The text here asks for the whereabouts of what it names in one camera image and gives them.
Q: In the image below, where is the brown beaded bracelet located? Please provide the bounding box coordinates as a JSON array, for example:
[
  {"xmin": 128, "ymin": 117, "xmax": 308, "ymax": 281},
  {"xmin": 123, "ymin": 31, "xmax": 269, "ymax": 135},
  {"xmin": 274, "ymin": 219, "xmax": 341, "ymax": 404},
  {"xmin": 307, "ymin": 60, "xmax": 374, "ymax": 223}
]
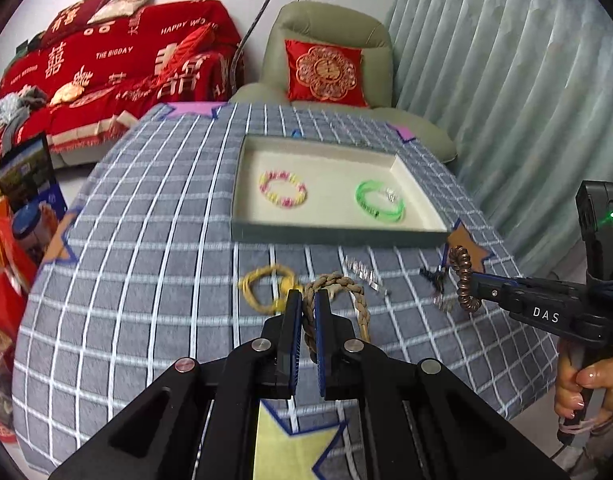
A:
[{"xmin": 447, "ymin": 245, "xmax": 482, "ymax": 314}]

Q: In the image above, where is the red embroidered cushion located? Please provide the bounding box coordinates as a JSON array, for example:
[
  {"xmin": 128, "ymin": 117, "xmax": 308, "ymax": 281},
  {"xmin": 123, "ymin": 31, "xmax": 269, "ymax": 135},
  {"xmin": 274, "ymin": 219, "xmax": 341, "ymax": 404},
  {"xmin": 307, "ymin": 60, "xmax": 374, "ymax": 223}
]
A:
[{"xmin": 285, "ymin": 38, "xmax": 369, "ymax": 108}]

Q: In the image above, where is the pale green curtain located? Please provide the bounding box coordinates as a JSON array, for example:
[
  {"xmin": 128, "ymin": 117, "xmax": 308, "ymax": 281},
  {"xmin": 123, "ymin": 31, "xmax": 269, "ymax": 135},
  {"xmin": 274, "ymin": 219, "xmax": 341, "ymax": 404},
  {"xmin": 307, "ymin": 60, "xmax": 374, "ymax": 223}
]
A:
[{"xmin": 385, "ymin": 0, "xmax": 613, "ymax": 281}]

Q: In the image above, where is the bright red pillow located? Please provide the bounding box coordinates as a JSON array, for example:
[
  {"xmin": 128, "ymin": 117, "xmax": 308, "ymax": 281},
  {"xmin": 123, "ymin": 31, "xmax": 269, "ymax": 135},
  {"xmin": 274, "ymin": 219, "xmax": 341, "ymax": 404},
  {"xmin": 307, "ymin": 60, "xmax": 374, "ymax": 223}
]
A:
[{"xmin": 162, "ymin": 24, "xmax": 217, "ymax": 77}]

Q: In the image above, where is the blue printed box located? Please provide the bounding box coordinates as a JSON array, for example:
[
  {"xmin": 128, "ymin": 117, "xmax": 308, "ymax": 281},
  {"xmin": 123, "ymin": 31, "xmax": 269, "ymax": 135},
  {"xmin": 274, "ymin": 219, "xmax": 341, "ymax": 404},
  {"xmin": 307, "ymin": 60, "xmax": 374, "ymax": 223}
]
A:
[{"xmin": 10, "ymin": 182, "xmax": 68, "ymax": 267}]

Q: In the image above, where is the grey checked tablecloth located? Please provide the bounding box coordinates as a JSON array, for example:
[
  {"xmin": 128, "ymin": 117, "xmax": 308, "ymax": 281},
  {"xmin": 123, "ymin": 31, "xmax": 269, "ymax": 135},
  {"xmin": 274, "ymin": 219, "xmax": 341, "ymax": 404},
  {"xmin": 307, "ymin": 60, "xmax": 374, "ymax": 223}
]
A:
[{"xmin": 11, "ymin": 102, "xmax": 560, "ymax": 480}]

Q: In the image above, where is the small pink star sticker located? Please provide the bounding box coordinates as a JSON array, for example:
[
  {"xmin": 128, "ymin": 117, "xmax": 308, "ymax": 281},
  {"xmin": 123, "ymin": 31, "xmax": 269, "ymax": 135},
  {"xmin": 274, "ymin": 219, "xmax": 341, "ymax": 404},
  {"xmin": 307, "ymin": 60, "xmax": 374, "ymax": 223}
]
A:
[{"xmin": 387, "ymin": 122, "xmax": 417, "ymax": 144}]

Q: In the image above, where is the pink yellow beaded bracelet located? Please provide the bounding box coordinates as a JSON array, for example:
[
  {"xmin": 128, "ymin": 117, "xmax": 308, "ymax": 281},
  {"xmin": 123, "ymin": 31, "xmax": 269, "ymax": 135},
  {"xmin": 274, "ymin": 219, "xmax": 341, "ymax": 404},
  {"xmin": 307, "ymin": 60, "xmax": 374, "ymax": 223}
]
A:
[{"xmin": 258, "ymin": 170, "xmax": 308, "ymax": 210}]

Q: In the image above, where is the cream printed cushion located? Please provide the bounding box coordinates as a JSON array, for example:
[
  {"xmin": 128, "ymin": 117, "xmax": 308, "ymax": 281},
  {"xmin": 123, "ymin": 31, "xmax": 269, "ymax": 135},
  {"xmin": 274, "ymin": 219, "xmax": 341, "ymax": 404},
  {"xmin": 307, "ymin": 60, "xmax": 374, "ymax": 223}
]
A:
[{"xmin": 86, "ymin": 0, "xmax": 157, "ymax": 26}]

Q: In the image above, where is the person's right hand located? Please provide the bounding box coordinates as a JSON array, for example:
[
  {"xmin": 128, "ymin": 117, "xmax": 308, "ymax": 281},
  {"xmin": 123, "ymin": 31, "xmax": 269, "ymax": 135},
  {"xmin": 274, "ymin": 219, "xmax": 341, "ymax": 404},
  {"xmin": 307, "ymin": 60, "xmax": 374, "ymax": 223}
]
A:
[{"xmin": 554, "ymin": 342, "xmax": 613, "ymax": 428}]

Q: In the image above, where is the yellow star sticker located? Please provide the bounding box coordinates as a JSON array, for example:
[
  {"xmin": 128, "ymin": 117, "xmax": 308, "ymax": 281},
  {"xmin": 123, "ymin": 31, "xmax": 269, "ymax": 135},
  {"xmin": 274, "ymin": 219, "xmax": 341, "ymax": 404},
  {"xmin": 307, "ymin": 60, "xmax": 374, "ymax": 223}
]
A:
[{"xmin": 253, "ymin": 400, "xmax": 348, "ymax": 480}]

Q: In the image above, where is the green armchair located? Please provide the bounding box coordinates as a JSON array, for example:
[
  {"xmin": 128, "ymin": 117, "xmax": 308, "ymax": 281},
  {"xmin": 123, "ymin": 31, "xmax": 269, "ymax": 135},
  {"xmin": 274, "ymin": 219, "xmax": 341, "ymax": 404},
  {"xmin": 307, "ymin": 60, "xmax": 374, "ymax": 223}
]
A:
[{"xmin": 229, "ymin": 1, "xmax": 458, "ymax": 162}]

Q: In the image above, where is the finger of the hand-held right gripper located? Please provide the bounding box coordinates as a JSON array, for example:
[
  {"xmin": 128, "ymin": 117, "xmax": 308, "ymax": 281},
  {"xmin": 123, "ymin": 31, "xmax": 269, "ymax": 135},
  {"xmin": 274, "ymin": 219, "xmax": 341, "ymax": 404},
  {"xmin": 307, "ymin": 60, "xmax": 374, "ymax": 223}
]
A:
[
  {"xmin": 469, "ymin": 280, "xmax": 590, "ymax": 332},
  {"xmin": 468, "ymin": 271, "xmax": 586, "ymax": 295}
]

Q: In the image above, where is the cream jewelry tray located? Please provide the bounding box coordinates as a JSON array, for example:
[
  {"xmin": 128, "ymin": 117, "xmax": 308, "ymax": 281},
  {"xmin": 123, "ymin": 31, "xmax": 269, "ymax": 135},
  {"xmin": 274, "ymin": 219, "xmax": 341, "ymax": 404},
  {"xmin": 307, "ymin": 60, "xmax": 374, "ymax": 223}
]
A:
[{"xmin": 230, "ymin": 134, "xmax": 450, "ymax": 249}]

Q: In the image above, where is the dark red pillow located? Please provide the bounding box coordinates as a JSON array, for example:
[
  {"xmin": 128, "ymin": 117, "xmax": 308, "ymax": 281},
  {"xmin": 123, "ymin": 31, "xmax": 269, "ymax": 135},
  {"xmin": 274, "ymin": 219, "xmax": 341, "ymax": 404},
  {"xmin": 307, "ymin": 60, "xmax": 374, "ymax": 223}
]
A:
[{"xmin": 39, "ymin": 0, "xmax": 112, "ymax": 49}]

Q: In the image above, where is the large pink star sticker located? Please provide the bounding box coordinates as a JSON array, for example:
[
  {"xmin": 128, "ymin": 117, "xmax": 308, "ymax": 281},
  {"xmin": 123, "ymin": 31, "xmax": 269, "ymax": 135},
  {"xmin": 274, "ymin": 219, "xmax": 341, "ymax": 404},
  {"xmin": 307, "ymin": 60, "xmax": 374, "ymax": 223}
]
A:
[{"xmin": 162, "ymin": 102, "xmax": 228, "ymax": 122}]

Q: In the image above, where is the grey clothes pile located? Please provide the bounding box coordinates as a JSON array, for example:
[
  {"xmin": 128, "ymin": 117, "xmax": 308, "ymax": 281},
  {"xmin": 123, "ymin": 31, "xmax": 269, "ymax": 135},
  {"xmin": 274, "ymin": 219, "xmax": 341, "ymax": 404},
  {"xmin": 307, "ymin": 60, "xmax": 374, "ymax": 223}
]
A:
[{"xmin": 0, "ymin": 85, "xmax": 48, "ymax": 135}]

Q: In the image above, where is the red printed sofa blanket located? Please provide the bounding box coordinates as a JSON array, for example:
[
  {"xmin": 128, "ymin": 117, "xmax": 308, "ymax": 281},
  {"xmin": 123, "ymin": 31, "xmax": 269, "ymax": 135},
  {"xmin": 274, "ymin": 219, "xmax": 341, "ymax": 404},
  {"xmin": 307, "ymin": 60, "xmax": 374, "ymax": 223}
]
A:
[{"xmin": 0, "ymin": 0, "xmax": 246, "ymax": 167}]

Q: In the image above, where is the green bracelet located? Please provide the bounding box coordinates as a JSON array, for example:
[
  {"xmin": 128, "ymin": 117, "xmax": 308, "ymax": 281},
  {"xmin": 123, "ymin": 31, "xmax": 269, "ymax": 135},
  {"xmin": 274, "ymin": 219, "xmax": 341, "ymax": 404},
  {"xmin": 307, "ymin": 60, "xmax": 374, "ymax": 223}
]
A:
[{"xmin": 355, "ymin": 180, "xmax": 406, "ymax": 225}]

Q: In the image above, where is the dark printed box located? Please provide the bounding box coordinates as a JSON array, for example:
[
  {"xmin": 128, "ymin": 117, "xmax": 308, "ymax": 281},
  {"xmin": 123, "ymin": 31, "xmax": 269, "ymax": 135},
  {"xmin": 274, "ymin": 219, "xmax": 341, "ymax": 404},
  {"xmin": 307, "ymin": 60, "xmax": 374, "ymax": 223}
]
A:
[{"xmin": 0, "ymin": 134, "xmax": 57, "ymax": 212}]

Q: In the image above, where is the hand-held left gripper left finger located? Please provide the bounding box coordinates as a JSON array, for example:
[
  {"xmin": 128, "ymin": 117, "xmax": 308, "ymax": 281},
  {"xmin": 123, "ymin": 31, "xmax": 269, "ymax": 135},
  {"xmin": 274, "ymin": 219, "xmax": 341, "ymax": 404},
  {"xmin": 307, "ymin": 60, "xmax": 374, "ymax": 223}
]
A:
[{"xmin": 46, "ymin": 291, "xmax": 304, "ymax": 480}]

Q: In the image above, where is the braided brown rope bracelet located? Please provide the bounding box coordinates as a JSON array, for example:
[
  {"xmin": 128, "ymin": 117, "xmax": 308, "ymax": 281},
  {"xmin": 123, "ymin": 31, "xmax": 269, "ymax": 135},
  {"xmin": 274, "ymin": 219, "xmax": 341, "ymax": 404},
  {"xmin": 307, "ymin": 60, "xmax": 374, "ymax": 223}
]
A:
[{"xmin": 302, "ymin": 272, "xmax": 371, "ymax": 364}]

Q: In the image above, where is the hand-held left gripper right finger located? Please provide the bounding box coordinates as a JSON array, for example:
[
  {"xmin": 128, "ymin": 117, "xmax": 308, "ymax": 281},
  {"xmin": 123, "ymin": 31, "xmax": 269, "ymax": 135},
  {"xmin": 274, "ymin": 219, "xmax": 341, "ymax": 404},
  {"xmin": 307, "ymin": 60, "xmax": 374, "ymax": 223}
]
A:
[{"xmin": 315, "ymin": 290, "xmax": 570, "ymax": 480}]

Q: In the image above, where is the floor lamp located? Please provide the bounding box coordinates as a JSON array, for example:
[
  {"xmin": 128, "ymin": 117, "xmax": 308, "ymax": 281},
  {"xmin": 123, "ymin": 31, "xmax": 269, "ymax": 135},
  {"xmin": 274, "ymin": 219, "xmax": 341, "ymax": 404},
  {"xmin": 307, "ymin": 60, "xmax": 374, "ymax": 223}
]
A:
[{"xmin": 230, "ymin": 0, "xmax": 313, "ymax": 97}]

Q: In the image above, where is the yellow hair tie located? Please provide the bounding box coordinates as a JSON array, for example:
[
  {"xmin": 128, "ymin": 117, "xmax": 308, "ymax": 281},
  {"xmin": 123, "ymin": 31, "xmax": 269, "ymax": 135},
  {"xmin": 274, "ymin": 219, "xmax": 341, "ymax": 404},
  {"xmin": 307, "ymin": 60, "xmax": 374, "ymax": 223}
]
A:
[{"xmin": 239, "ymin": 266, "xmax": 302, "ymax": 312}]

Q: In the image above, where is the orange star sticker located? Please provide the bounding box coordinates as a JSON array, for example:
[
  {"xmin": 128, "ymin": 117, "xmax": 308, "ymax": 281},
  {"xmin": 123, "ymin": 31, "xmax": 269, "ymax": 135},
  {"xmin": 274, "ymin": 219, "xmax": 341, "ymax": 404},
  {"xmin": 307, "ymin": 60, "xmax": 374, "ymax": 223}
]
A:
[
  {"xmin": 443, "ymin": 219, "xmax": 493, "ymax": 275},
  {"xmin": 40, "ymin": 206, "xmax": 80, "ymax": 267}
]

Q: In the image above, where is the orange red box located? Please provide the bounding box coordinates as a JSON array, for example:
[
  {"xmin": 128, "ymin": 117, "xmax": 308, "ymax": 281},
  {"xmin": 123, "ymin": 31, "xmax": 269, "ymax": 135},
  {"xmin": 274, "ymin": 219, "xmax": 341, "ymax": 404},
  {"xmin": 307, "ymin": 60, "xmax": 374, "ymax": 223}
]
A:
[{"xmin": 0, "ymin": 199, "xmax": 38, "ymax": 342}]

